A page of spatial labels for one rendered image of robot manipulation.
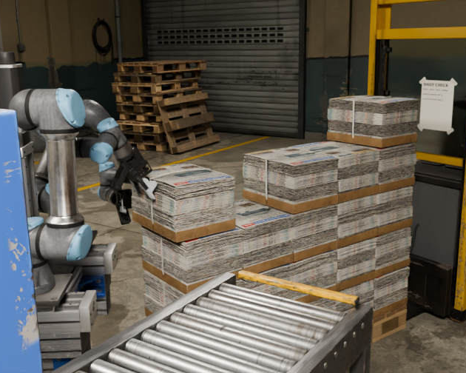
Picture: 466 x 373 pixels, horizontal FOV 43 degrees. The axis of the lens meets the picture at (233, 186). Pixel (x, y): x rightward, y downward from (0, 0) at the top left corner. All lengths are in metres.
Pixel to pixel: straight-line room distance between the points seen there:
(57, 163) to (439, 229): 2.52
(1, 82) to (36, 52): 8.01
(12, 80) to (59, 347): 0.90
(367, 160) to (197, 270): 1.06
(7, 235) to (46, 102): 1.40
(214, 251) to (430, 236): 1.75
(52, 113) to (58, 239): 0.39
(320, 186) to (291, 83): 7.22
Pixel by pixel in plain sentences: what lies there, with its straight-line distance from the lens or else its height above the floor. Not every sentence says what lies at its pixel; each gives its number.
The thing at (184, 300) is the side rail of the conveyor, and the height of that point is 0.80.
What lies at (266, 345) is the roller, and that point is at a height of 0.79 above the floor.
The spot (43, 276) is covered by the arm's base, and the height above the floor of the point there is 0.87.
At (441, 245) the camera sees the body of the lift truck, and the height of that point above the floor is 0.38.
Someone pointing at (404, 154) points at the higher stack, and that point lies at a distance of 3.21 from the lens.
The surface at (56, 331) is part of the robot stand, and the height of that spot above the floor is 0.69.
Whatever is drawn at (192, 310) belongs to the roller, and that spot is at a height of 0.79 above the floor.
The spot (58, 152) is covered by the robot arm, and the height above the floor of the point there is 1.28.
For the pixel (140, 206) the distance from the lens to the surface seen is 2.55.
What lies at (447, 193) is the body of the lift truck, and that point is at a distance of 3.70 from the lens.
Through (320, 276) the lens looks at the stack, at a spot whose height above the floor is 0.49.
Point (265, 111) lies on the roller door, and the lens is 10.20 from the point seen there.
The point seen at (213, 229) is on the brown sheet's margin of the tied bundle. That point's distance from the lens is 2.41.
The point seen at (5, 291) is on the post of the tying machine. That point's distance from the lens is 0.48.
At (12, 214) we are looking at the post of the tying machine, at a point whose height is 1.47.
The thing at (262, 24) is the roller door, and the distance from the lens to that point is 10.17.
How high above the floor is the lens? 1.60
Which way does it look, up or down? 14 degrees down
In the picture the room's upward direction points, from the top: 1 degrees counter-clockwise
